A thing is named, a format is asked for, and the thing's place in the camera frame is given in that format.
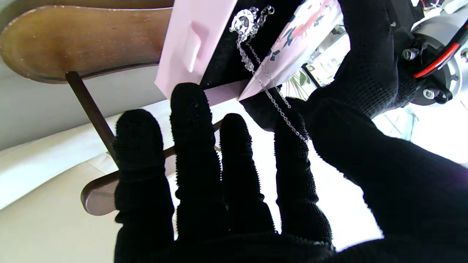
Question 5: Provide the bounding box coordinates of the red left arm cable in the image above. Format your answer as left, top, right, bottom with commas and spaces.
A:
413, 43, 461, 79

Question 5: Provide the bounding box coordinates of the brown wooden jewelry stand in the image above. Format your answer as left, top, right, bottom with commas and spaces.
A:
0, 0, 223, 216

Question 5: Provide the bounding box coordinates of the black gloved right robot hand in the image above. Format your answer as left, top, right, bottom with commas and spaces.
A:
113, 82, 468, 263

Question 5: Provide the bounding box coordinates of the silver chain necklace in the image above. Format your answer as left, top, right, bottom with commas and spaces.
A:
230, 5, 309, 142

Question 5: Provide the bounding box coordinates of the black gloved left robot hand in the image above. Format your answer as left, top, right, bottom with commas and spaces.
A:
311, 0, 419, 119

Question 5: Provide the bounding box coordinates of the broad-leaf potted plant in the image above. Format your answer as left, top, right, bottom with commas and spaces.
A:
289, 71, 311, 97

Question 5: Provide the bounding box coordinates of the pink floral jewelry box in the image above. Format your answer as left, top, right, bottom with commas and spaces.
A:
154, 0, 346, 101

